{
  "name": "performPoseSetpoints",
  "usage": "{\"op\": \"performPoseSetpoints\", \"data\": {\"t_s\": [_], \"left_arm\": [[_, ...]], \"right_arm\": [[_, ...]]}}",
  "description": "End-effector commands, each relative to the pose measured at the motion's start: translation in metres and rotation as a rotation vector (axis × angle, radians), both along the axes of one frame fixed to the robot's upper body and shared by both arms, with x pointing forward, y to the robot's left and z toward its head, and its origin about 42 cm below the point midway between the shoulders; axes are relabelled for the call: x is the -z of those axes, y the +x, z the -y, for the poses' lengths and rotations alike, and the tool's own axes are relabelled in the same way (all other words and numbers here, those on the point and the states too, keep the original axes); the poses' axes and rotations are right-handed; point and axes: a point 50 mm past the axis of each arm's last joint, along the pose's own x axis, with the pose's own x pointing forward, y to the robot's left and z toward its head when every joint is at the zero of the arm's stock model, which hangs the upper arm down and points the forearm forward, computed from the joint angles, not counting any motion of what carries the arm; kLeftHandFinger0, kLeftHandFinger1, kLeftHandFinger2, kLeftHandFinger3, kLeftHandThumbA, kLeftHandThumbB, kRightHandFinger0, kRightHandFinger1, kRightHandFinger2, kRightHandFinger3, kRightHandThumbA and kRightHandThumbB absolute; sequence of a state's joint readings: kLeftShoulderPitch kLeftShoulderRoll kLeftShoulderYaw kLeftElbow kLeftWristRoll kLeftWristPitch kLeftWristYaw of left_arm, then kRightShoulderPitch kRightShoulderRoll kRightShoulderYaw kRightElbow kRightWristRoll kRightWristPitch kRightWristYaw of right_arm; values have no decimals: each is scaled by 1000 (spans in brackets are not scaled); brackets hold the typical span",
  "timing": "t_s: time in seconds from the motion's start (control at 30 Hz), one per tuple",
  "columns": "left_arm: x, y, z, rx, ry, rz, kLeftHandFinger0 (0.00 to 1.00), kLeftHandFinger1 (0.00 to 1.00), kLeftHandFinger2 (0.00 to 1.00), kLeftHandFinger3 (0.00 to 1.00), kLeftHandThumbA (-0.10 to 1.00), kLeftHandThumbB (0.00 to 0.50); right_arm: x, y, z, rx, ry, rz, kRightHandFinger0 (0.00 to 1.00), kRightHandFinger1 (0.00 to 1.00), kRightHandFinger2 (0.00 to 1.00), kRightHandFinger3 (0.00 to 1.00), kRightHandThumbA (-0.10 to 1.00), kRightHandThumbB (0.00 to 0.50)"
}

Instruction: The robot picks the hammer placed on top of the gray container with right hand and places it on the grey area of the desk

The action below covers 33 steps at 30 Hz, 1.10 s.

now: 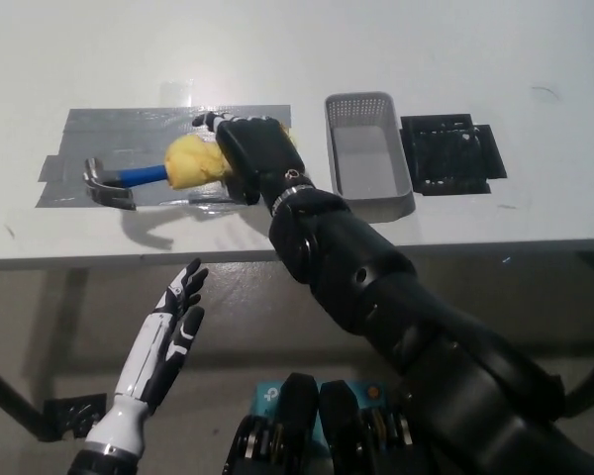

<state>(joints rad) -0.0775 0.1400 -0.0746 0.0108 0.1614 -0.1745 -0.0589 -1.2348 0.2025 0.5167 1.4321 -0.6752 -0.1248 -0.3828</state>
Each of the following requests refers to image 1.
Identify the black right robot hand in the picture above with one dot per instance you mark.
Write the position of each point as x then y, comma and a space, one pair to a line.
257, 153

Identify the grey duct tape patch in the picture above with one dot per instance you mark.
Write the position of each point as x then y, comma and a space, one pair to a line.
128, 133

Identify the thin black thread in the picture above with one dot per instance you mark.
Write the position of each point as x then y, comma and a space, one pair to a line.
547, 93

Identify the black table leg bracket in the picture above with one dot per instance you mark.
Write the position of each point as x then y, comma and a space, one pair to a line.
71, 415

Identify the black robot legs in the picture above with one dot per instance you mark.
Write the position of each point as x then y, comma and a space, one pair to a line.
302, 430

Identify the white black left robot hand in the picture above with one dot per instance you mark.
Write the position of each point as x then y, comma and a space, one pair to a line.
166, 341

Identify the gray perforated plastic container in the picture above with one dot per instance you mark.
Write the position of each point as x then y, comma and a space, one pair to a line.
366, 168

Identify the black tape patch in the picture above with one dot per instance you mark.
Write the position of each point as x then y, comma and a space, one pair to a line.
445, 158

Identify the black diagonal table leg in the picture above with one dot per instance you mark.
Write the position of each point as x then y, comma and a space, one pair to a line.
15, 396

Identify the hammer with yellow sponge grip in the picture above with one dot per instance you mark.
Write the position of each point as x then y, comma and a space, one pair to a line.
193, 161

